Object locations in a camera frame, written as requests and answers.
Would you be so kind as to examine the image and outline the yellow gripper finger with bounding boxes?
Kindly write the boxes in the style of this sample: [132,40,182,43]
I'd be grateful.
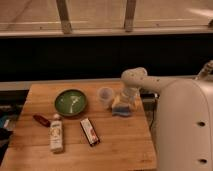
[132,96,141,111]
[112,95,124,110]

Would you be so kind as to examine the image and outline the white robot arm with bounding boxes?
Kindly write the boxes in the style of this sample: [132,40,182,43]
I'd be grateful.
[113,60,213,171]

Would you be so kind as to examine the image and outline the translucent ceramic cup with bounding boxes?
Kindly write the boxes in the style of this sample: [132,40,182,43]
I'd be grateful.
[97,87,114,109]

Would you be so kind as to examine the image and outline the black white candy bar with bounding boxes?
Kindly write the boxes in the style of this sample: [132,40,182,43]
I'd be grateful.
[80,118,100,146]

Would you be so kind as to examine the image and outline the green bowl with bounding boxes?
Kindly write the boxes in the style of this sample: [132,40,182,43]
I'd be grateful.
[54,89,87,117]

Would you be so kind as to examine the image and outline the wooden table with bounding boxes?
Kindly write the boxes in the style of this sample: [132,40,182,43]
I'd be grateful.
[0,81,157,171]

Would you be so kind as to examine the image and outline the white lotion bottle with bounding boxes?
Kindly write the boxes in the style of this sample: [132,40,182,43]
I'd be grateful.
[50,114,63,153]

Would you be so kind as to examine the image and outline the dark objects at left edge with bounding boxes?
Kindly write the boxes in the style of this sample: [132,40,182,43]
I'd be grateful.
[0,116,13,164]

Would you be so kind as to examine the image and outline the right window frame post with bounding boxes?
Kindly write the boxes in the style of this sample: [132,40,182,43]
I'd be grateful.
[124,0,136,32]

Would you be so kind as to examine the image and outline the window frame post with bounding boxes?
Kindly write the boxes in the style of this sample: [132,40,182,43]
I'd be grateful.
[124,0,136,32]
[56,0,72,34]

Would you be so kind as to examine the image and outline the left window frame post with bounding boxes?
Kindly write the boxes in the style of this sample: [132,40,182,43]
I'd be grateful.
[56,0,72,34]

